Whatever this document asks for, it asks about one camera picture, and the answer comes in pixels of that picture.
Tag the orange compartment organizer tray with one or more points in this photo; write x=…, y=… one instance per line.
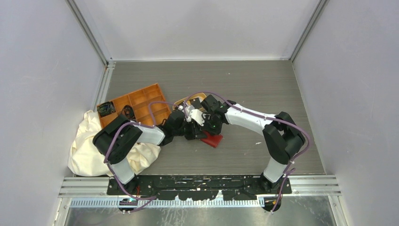
x=149, y=105

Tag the cream cloth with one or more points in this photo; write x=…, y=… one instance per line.
x=85, y=159

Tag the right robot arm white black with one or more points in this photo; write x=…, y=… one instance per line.
x=282, y=137

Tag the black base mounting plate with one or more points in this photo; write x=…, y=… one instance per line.
x=197, y=187

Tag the dark bundle in organizer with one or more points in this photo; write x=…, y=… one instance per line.
x=105, y=109

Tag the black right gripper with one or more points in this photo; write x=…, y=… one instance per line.
x=217, y=131

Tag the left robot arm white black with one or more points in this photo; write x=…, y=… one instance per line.
x=116, y=140

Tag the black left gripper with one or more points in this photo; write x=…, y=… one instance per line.
x=195, y=133

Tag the black card in tray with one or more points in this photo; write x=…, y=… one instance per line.
x=196, y=102

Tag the red leather card holder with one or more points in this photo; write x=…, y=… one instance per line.
x=212, y=140

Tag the black roll in organizer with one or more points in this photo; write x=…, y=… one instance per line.
x=128, y=112

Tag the tan oval tray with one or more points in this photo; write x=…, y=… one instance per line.
x=185, y=101

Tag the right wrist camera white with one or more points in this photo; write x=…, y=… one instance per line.
x=195, y=115

